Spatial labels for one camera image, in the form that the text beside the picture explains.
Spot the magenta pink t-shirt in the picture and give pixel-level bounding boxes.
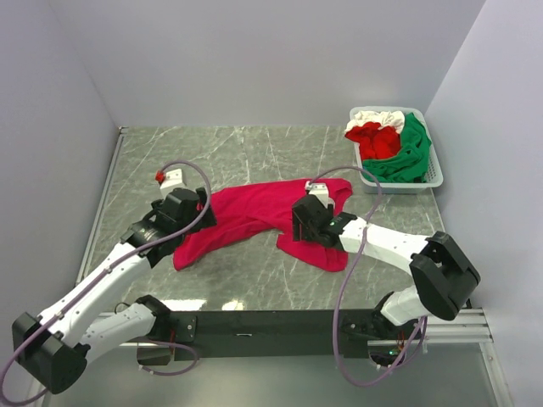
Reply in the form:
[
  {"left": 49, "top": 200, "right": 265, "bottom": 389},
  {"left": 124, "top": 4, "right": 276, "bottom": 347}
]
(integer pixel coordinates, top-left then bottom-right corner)
[{"left": 173, "top": 179, "right": 348, "bottom": 272}]

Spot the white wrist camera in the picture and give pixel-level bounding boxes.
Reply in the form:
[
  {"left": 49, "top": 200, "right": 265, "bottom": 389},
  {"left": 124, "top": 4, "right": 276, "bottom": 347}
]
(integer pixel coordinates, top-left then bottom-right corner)
[
  {"left": 305, "top": 181, "right": 335, "bottom": 209},
  {"left": 155, "top": 169, "right": 186, "bottom": 198}
]

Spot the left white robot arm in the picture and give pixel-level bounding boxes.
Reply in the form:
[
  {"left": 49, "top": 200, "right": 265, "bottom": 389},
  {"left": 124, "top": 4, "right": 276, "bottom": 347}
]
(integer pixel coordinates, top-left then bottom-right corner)
[{"left": 12, "top": 187, "right": 216, "bottom": 394}]

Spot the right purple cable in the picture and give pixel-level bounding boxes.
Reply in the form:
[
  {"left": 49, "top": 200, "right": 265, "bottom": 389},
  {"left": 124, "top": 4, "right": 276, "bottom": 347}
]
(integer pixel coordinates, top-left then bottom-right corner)
[{"left": 309, "top": 164, "right": 428, "bottom": 387}]

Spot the white plastic laundry basket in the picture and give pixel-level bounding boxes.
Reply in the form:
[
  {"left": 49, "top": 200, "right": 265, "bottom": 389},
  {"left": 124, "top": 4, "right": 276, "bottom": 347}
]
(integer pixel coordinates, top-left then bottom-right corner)
[{"left": 344, "top": 106, "right": 443, "bottom": 193}]

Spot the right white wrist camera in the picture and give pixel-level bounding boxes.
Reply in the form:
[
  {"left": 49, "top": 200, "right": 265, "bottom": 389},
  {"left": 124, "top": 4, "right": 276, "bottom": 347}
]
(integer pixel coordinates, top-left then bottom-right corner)
[{"left": 305, "top": 181, "right": 335, "bottom": 209}]

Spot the red t-shirt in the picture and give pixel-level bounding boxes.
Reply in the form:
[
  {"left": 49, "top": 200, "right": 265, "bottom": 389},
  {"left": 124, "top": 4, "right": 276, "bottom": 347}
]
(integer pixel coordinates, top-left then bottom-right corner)
[{"left": 344, "top": 122, "right": 400, "bottom": 161}]

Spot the aluminium frame rail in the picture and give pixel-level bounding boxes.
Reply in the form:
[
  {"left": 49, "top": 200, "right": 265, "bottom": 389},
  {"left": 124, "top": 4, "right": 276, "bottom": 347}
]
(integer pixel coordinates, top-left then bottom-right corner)
[{"left": 368, "top": 308, "right": 495, "bottom": 345}]

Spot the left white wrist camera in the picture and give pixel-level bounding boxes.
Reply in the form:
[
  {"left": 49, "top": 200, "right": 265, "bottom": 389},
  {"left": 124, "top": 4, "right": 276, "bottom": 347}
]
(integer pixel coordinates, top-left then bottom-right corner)
[{"left": 155, "top": 169, "right": 186, "bottom": 198}]

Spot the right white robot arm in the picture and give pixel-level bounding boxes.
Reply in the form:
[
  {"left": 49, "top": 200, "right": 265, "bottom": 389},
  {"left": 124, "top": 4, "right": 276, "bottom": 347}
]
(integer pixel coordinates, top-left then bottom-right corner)
[{"left": 292, "top": 194, "right": 481, "bottom": 339}]

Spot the green t-shirt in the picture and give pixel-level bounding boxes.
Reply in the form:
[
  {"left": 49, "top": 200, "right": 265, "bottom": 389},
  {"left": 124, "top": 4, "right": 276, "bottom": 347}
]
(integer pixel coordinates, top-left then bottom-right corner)
[{"left": 362, "top": 113, "right": 432, "bottom": 183}]

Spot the white t-shirt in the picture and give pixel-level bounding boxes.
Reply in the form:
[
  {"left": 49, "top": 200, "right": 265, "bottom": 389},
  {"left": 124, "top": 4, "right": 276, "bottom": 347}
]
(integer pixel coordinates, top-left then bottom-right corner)
[{"left": 344, "top": 110, "right": 406, "bottom": 134}]

